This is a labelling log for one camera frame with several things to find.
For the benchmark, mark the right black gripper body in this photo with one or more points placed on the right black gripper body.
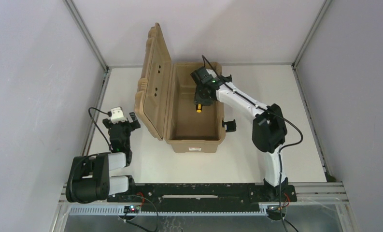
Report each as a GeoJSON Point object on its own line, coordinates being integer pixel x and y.
{"type": "Point", "coordinates": [200, 97]}

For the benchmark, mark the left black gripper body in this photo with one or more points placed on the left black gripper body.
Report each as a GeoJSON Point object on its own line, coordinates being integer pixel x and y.
{"type": "Point", "coordinates": [120, 125]}

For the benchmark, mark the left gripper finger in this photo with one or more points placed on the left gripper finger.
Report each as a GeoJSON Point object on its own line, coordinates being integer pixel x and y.
{"type": "Point", "coordinates": [107, 123]}
{"type": "Point", "coordinates": [134, 124]}

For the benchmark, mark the black yellow screwdriver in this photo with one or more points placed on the black yellow screwdriver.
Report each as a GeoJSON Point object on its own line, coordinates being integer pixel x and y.
{"type": "Point", "coordinates": [198, 108]}

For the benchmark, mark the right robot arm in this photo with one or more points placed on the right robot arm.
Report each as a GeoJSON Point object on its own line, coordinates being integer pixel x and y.
{"type": "Point", "coordinates": [268, 126]}

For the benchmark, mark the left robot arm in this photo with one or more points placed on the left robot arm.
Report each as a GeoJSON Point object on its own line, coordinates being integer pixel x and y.
{"type": "Point", "coordinates": [89, 179]}

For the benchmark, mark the tan plastic storage bin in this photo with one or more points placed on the tan plastic storage bin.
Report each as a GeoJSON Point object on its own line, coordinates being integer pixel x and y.
{"type": "Point", "coordinates": [164, 101]}

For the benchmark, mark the small circuit board with leds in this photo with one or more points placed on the small circuit board with leds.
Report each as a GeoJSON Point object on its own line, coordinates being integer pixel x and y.
{"type": "Point", "coordinates": [131, 209]}

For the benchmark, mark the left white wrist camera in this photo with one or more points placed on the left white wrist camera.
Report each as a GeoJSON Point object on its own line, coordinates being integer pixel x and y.
{"type": "Point", "coordinates": [117, 115]}

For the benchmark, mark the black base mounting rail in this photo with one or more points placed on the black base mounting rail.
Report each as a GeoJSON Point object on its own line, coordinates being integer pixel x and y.
{"type": "Point", "coordinates": [203, 198]}

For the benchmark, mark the left aluminium corner post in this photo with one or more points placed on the left aluminium corner post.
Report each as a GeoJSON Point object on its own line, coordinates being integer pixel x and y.
{"type": "Point", "coordinates": [81, 25]}

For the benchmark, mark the aluminium corner post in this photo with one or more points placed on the aluminium corner post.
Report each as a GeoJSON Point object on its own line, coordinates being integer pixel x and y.
{"type": "Point", "coordinates": [81, 25]}
{"type": "Point", "coordinates": [320, 15]}

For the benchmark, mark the right aluminium corner post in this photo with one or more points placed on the right aluminium corner post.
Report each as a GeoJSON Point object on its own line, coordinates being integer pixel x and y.
{"type": "Point", "coordinates": [320, 15]}

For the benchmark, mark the aluminium frame front rail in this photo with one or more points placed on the aluminium frame front rail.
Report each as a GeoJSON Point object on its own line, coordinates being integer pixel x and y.
{"type": "Point", "coordinates": [320, 194]}

